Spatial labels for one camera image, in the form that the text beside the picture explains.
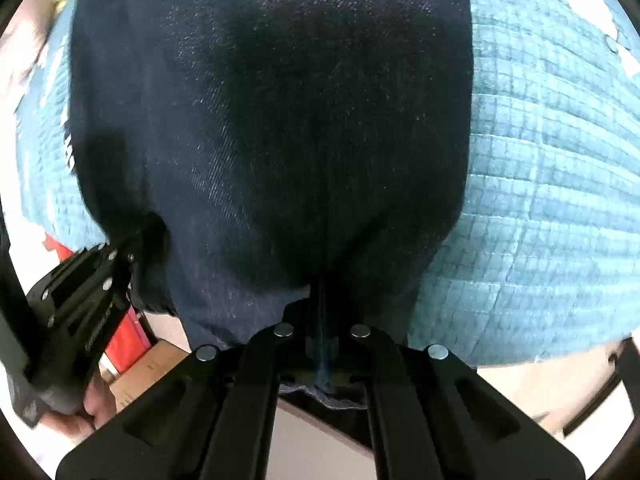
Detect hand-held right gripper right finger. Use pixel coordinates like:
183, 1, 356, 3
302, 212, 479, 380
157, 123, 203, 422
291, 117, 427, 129
332, 304, 586, 480

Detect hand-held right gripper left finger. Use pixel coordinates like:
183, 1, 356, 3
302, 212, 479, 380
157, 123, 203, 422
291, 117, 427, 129
56, 300, 318, 480

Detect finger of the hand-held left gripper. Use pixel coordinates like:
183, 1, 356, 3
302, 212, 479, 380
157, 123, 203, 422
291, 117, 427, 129
102, 212, 166, 281

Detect dark blue denim jeans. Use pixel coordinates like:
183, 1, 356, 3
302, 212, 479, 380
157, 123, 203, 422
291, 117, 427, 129
67, 0, 476, 411

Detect person's left hand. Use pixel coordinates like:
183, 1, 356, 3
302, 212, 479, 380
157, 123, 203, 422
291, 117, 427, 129
50, 377, 119, 435

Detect cardboard box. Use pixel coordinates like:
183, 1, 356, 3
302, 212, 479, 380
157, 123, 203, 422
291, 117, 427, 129
107, 339, 194, 412

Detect pale pink cloth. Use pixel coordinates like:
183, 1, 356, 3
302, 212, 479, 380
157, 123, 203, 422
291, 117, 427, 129
2, 0, 61, 111

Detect black metal frame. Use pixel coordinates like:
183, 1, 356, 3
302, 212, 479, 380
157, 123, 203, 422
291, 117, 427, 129
562, 337, 640, 437

